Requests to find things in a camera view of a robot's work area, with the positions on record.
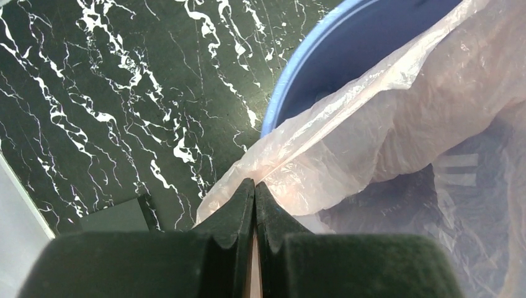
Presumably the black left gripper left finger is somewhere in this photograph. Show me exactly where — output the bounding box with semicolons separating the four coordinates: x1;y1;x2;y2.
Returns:
19;178;255;297

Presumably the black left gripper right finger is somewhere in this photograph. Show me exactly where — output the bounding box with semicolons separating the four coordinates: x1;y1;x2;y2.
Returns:
254;183;463;297

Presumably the pink plastic trash bag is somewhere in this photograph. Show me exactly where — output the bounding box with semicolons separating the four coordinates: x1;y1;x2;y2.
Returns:
197;1;525;297

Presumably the blue plastic trash bin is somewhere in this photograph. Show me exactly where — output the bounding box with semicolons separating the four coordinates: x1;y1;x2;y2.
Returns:
261;0;459;137

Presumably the black rectangular block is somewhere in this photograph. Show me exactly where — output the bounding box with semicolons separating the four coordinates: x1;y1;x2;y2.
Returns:
80;194;162;232

